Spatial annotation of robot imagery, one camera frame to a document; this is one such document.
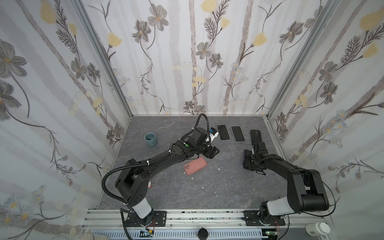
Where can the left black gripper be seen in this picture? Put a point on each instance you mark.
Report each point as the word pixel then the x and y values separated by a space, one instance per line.
pixel 211 153

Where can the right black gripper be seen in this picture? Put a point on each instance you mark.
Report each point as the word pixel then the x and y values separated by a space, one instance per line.
pixel 256 149

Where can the pink phone case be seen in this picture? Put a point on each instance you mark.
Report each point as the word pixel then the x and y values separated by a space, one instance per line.
pixel 195 165

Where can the black phone case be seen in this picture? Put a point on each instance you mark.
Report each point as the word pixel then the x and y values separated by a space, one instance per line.
pixel 256 137

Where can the light blue case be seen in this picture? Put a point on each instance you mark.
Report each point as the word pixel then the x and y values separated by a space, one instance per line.
pixel 223 132
pixel 238 134

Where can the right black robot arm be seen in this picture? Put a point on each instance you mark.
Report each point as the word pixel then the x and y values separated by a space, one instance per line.
pixel 306 191

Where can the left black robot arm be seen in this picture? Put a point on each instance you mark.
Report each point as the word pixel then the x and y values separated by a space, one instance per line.
pixel 129 184

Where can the teal ceramic cup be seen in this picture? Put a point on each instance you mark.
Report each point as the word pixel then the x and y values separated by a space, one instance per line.
pixel 151 139

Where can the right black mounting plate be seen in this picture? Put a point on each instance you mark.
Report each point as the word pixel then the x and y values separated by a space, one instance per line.
pixel 254 218

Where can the black mounting plate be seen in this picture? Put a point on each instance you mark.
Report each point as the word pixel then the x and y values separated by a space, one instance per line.
pixel 254 218
pixel 159 218

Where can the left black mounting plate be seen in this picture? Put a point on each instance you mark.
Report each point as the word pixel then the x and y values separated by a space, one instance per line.
pixel 159 218

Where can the white round cap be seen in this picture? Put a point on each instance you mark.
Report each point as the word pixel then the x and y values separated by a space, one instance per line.
pixel 318 229

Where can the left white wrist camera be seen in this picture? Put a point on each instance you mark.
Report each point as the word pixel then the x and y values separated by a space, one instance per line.
pixel 213 134

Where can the black knob on rail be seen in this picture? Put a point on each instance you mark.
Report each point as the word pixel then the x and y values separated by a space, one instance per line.
pixel 202 234

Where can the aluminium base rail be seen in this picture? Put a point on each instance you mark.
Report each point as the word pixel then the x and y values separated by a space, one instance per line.
pixel 185 225

